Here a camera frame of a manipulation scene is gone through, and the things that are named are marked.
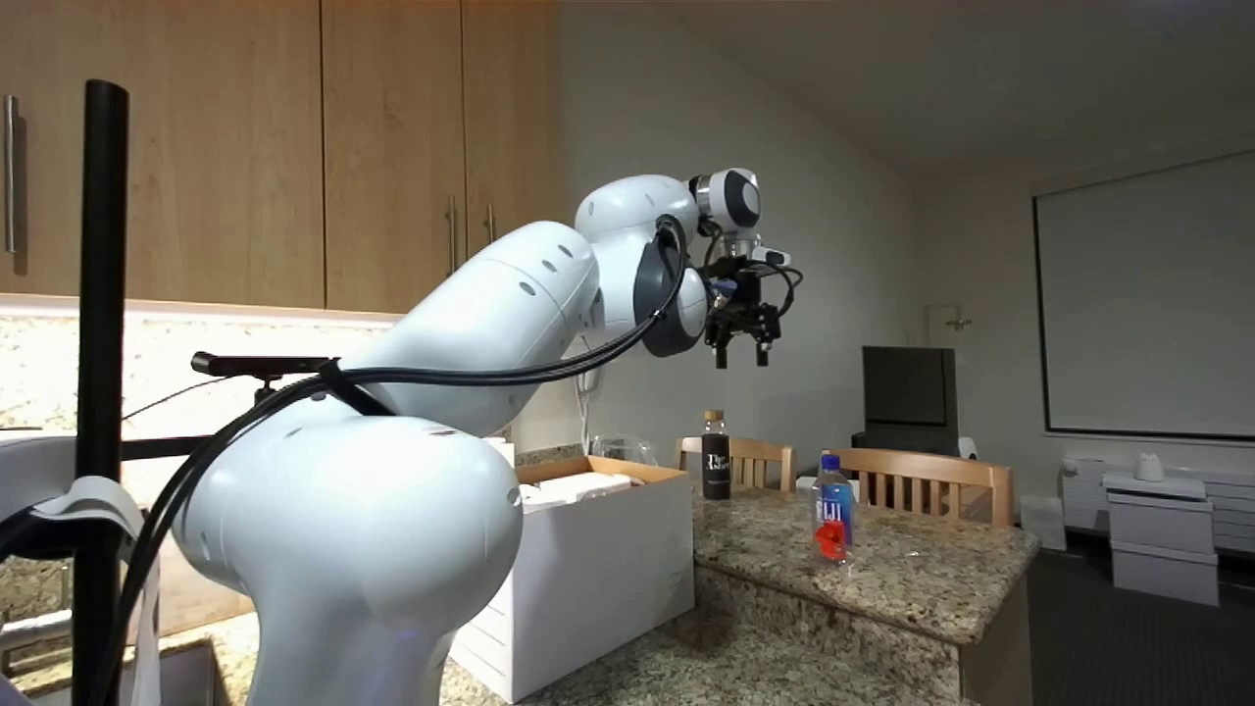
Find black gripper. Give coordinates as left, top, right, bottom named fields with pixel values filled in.
left=711, top=259, right=789, bottom=372

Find dark bottle black label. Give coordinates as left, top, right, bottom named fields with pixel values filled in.
left=696, top=408, right=733, bottom=501

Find clear bottle red blue label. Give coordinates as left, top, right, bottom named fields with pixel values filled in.
left=811, top=450, right=858, bottom=568

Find plain white flat box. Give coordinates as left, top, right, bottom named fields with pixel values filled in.
left=512, top=468, right=638, bottom=513

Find white cardboard box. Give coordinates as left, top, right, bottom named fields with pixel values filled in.
left=448, top=434, right=696, bottom=706

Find small white floor box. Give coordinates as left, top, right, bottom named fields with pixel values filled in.
left=1014, top=491, right=1070, bottom=553

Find narrow wooden chair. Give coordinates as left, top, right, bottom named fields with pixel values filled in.
left=672, top=434, right=801, bottom=497

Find black monitor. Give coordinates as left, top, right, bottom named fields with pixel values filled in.
left=849, top=340, right=964, bottom=458

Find wide wooden chair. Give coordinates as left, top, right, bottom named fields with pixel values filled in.
left=836, top=445, right=1018, bottom=528

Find white projection screen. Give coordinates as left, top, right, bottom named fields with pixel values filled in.
left=1032, top=148, right=1255, bottom=445

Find white drawer unit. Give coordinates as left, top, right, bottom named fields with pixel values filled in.
left=1103, top=471, right=1228, bottom=611

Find black horizontal clamp bar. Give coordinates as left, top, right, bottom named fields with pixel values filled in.
left=187, top=345, right=343, bottom=385

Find white low sideboard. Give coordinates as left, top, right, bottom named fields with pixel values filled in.
left=1055, top=447, right=1255, bottom=560

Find black stand pole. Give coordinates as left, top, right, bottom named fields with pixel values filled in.
left=70, top=75, right=133, bottom=706

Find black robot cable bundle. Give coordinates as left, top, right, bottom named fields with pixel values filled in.
left=113, top=220, right=807, bottom=706

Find wooden wall cabinets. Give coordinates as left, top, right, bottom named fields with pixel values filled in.
left=0, top=0, right=571, bottom=322

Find white fabric strap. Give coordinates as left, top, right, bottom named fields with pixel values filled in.
left=0, top=471, right=167, bottom=706

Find long metal cabinet handle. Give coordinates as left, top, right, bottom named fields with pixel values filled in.
left=0, top=89, right=31, bottom=284

